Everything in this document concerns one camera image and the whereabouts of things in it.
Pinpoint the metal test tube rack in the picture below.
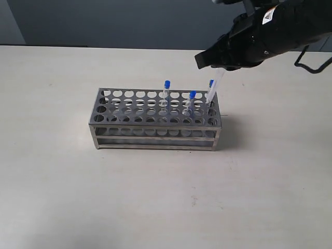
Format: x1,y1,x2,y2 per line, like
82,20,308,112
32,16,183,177
89,88,222,151

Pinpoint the blue capped tube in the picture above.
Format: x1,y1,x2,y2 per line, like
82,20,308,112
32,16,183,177
159,80,171,115
183,91,196,116
207,79,214,94

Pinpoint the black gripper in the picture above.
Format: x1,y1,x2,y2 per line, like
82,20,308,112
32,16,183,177
195,1,331,70

